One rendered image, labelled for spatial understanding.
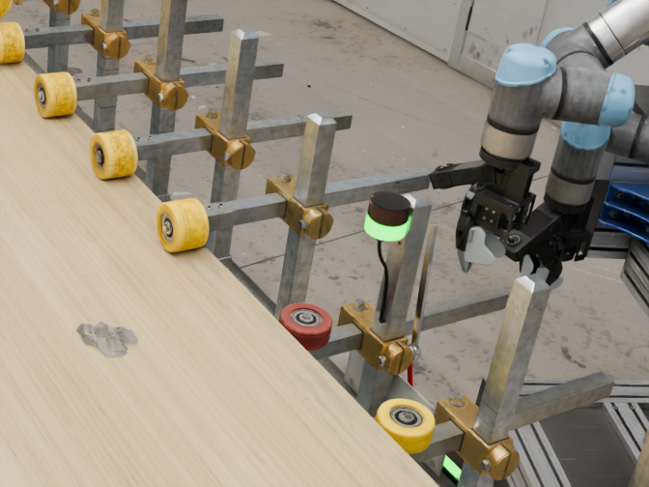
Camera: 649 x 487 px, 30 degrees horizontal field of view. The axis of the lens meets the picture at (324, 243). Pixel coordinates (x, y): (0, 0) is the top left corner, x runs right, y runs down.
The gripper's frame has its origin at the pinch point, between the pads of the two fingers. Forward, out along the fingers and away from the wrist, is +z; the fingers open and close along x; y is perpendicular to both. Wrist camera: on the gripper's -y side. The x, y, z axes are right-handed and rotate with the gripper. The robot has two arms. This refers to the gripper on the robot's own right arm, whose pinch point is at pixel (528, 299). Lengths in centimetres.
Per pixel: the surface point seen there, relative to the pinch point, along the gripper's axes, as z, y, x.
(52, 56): 2, -37, 120
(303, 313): -8.6, -48.4, 0.4
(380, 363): -2.0, -38.3, -7.5
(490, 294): -3.5, -10.2, -0.2
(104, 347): -8, -79, 4
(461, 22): 62, 205, 246
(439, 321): -1.7, -21.7, -1.5
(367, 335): -3.7, -37.6, -2.6
